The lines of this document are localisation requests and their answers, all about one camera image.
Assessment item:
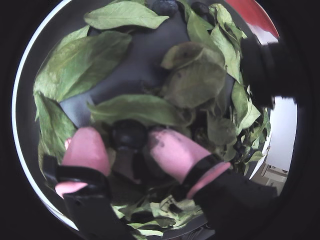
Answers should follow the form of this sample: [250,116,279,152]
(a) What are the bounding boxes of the gripper finger with pink tip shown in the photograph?
[42,126,137,240]
[146,126,279,240]

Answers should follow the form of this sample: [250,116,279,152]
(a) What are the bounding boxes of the dark blueberry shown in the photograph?
[151,0,180,16]
[111,119,149,154]
[190,1,210,16]

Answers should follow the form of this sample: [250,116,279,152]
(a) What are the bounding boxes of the heap of green leaves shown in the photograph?
[33,0,272,238]

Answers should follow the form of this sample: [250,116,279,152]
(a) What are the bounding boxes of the dark grey round bowl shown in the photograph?
[11,0,282,240]

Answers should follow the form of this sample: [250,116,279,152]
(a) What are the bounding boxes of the white table board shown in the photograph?
[267,98,299,173]

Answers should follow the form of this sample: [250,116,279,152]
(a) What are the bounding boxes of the red collapsible cup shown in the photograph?
[226,0,280,39]

